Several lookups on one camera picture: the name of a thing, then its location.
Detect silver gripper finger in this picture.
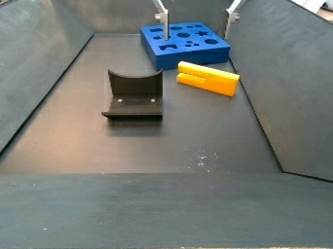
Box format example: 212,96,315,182
153,0,169,41
224,0,243,38

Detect yellow double-square block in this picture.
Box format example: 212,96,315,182
177,61,240,97

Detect blue foam shape board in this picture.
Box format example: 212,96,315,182
141,22,230,71

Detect black curved holder stand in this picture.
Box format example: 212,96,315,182
102,71,164,119

